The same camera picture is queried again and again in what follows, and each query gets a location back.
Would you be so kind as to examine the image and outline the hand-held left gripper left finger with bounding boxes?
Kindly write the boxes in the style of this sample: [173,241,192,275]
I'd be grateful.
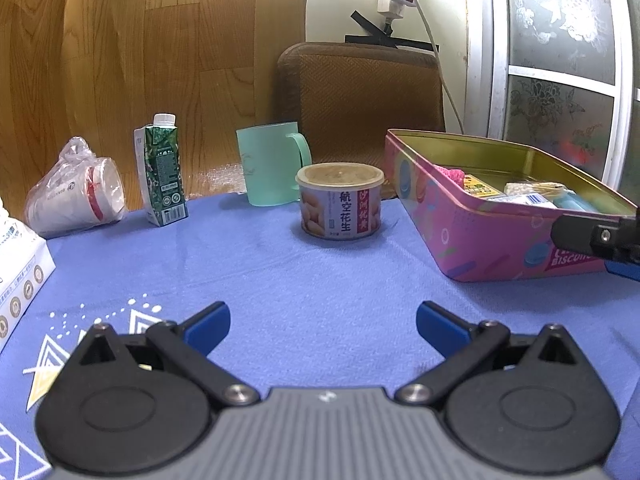
[69,301,261,406]

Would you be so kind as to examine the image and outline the brown chair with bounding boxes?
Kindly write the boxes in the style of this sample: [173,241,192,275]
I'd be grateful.
[276,41,448,167]

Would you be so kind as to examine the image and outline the pink yarn ball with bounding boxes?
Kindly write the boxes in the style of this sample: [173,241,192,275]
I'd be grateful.
[433,164,469,191]

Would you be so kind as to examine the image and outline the white and blue wipes packet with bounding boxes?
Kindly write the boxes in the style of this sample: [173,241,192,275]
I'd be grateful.
[487,192,557,209]

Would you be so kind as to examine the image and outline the bagged stack of plastic cups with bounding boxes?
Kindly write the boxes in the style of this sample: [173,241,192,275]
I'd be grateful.
[25,136,129,239]

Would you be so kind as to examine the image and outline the cotton swab pack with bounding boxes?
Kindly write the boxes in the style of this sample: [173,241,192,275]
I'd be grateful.
[503,181,567,196]

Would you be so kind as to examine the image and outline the round peanut can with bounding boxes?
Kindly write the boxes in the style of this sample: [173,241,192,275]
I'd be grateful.
[295,162,385,244]

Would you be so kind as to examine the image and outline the pink tin box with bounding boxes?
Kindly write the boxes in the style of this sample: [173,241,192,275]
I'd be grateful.
[383,128,640,284]

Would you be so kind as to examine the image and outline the small yellow packet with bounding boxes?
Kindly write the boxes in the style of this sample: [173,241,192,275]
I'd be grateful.
[462,173,506,197]

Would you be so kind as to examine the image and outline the light blue soft case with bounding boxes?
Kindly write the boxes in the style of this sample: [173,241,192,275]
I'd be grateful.
[552,193,599,214]

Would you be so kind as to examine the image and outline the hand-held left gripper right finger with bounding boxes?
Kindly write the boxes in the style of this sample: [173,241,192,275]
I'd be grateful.
[394,301,586,406]

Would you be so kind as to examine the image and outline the wooden board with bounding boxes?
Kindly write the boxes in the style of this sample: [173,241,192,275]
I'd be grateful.
[0,0,309,197]

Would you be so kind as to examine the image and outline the mint green mug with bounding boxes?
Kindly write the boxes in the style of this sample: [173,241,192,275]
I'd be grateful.
[235,121,314,208]

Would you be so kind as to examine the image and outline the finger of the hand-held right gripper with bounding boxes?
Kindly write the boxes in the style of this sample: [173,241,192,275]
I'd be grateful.
[549,213,640,266]
[604,260,640,282]

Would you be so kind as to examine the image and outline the white cable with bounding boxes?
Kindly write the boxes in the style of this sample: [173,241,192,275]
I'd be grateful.
[404,0,466,134]

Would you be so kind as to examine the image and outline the blue tablecloth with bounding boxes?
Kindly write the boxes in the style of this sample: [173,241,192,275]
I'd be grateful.
[0,191,640,480]

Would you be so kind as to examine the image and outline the frosted glass door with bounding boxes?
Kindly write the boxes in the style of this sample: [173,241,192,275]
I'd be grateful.
[462,0,640,207]

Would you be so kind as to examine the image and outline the black tape strips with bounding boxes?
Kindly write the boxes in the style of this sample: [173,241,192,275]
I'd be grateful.
[344,9,441,54]

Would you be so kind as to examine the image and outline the green drink carton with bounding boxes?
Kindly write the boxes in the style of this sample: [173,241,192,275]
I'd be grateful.
[133,113,190,228]

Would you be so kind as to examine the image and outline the white tissue pack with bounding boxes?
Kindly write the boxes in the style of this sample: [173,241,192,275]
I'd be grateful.
[0,199,57,357]

